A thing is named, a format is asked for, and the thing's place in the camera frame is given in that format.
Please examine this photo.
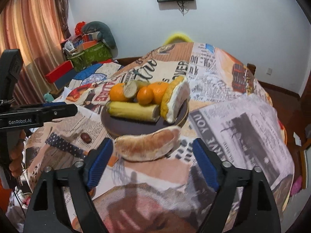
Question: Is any mandarin orange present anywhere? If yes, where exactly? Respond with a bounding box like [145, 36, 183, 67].
[136, 86, 154, 105]

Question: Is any peeled pomelo segment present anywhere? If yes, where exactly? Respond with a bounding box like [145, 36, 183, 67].
[114, 126, 181, 162]

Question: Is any left hand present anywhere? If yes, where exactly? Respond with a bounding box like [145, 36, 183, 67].
[9, 130, 26, 178]

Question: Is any teal small toy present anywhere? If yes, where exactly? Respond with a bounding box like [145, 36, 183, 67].
[44, 93, 54, 103]

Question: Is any red flat box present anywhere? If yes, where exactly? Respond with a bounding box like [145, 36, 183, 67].
[45, 61, 74, 84]

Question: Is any dark red jujube far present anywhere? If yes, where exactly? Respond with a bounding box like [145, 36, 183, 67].
[80, 133, 92, 144]

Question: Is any left mandarin on plate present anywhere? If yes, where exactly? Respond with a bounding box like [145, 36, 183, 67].
[109, 83, 130, 102]

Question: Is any mandarin on plate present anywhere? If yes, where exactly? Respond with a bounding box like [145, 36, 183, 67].
[147, 82, 169, 105]
[109, 83, 130, 102]

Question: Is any dark purple plate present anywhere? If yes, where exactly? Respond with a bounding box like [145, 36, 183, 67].
[101, 101, 189, 138]

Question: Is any orange box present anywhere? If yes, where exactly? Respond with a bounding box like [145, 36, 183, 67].
[77, 41, 98, 52]

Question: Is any green patterned gift box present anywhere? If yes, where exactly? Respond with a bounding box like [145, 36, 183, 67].
[67, 43, 112, 72]

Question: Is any pink orange curtain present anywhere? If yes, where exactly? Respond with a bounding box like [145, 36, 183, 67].
[1, 0, 71, 105]

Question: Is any back mandarin on plate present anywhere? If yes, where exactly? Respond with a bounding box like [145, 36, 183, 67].
[147, 82, 169, 105]

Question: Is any newspaper print tablecloth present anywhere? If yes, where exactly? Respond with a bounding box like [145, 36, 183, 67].
[26, 43, 294, 232]

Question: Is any pomelo wedge with rind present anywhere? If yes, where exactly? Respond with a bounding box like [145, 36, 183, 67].
[160, 76, 190, 124]

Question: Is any wall socket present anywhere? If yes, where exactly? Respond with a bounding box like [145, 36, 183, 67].
[266, 68, 272, 75]

